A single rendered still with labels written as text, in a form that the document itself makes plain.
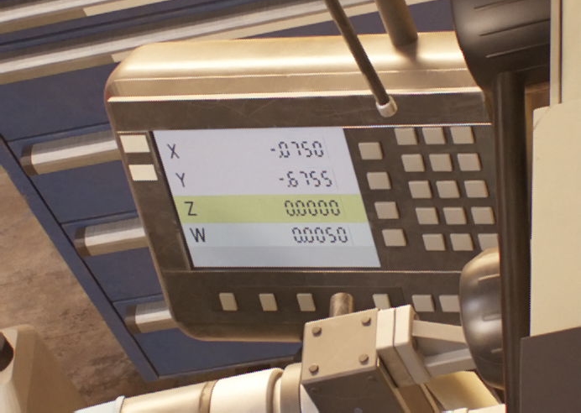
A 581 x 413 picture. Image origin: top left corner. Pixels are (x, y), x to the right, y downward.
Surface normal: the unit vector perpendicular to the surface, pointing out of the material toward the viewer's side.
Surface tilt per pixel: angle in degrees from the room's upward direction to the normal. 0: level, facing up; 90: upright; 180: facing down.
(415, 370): 90
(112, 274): 90
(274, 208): 71
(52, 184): 90
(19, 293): 0
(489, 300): 26
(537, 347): 0
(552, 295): 0
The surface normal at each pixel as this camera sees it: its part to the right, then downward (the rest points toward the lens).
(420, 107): -0.41, 0.51
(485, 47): -0.22, 0.37
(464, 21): -0.70, 0.10
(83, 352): -0.37, -0.64
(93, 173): -0.12, 0.75
